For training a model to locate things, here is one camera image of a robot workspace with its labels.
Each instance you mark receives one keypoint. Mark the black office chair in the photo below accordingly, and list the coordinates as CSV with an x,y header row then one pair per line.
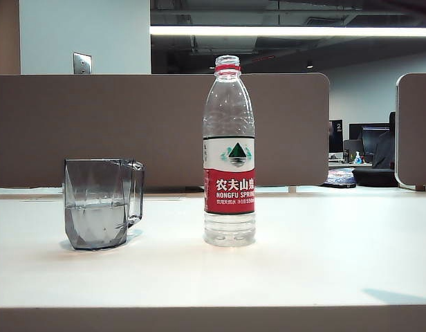
x,y
384,148

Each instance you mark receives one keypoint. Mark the long ceiling light strip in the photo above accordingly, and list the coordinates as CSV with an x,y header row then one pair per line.
x,y
285,31

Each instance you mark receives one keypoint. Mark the black round zip case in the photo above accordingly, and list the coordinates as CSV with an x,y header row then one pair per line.
x,y
375,176

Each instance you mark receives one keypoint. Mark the black computer monitor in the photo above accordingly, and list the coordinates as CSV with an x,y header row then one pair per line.
x,y
368,138

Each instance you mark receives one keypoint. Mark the metal wall switch plate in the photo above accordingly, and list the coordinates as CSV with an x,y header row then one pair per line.
x,y
82,62

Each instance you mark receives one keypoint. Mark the black sign with numeral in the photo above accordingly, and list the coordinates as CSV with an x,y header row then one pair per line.
x,y
336,135

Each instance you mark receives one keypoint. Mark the red-labelled clear water bottle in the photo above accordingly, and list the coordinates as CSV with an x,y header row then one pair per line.
x,y
229,190

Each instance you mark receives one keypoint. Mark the blue spray bottle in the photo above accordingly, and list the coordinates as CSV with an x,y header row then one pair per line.
x,y
357,158

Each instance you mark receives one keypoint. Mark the narrow brown desk partition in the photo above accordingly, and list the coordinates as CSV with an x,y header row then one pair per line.
x,y
417,131

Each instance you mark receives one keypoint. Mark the clear grey faceted mug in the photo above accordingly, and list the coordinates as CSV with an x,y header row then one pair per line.
x,y
92,221

